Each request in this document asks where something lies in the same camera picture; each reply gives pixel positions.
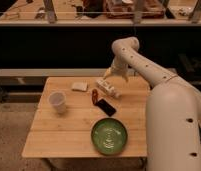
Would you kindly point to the wooden background shelf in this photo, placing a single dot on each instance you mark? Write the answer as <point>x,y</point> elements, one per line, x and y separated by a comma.
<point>100,12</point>

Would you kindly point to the green plate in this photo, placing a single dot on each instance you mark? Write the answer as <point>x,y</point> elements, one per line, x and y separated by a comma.
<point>109,136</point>

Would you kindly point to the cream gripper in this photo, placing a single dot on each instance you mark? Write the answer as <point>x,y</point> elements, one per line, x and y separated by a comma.
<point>116,71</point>

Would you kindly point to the wooden table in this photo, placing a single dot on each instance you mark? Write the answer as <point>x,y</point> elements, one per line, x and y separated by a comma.
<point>69,135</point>

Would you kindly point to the red pepper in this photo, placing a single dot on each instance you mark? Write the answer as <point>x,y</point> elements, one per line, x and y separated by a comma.
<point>94,96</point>

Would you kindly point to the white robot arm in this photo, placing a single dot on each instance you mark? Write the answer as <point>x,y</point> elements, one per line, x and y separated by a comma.
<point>172,110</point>

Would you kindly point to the black smartphone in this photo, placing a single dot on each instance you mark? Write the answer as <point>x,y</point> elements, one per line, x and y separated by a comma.
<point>106,107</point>

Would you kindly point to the white rectangular box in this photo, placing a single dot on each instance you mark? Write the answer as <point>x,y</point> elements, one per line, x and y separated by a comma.
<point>107,88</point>

